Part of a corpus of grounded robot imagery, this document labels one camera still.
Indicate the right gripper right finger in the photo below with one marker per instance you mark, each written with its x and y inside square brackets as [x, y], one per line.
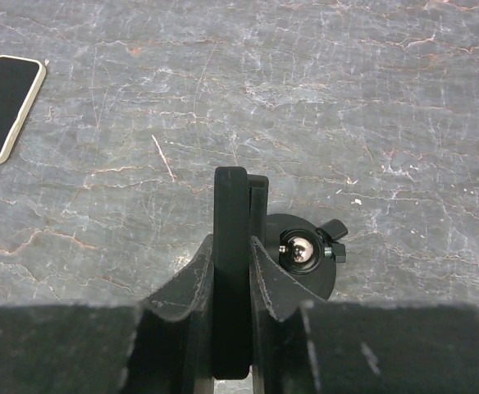
[304, 344]

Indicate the round base phone stand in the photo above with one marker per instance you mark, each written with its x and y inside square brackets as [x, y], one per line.
[305, 251]

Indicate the phone with beige case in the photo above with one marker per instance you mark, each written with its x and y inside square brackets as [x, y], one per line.
[20, 81]

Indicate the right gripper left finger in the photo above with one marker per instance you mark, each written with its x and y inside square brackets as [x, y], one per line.
[158, 345]

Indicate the black phone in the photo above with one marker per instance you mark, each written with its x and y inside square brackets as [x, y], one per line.
[232, 324]

